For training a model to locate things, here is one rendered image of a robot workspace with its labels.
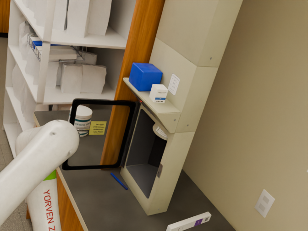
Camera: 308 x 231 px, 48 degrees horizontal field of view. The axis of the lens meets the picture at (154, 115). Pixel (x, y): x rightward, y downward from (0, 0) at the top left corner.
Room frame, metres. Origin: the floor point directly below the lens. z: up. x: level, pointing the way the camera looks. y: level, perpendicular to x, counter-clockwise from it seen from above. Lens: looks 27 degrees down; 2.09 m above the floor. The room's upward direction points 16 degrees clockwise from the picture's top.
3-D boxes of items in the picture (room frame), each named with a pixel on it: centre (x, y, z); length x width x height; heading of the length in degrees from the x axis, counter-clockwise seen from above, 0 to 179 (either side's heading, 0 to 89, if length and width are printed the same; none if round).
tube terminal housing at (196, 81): (1.46, -0.11, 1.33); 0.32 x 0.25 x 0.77; 37
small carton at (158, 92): (1.30, 0.01, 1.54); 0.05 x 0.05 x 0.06; 31
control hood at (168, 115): (1.35, 0.04, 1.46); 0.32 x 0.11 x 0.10; 37
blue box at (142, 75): (1.40, 0.08, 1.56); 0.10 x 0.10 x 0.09; 37
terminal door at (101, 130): (1.42, 0.23, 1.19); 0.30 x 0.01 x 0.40; 120
